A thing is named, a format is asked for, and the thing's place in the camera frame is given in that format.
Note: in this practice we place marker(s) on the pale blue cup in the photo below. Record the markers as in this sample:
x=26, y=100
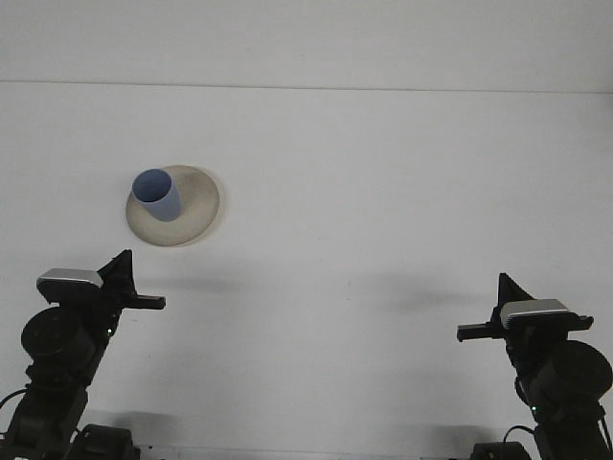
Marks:
x=160, y=206

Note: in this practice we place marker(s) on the pale round plate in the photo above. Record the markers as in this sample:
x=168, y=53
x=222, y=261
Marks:
x=196, y=211

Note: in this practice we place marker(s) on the arm grey camera box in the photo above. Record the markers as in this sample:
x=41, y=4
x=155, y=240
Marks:
x=67, y=277
x=534, y=311

